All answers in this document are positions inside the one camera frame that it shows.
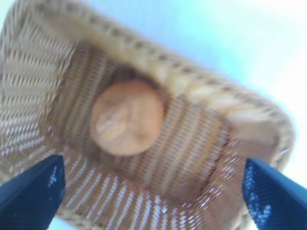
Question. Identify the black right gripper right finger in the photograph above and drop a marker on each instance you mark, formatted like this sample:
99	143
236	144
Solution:
275	201

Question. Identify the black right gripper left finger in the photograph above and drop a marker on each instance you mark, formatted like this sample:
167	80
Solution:
31	198

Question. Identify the woven wicker basket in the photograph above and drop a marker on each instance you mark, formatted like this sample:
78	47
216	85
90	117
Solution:
192	143

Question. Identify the brown cone-shaped bread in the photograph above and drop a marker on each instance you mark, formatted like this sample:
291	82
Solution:
127	119

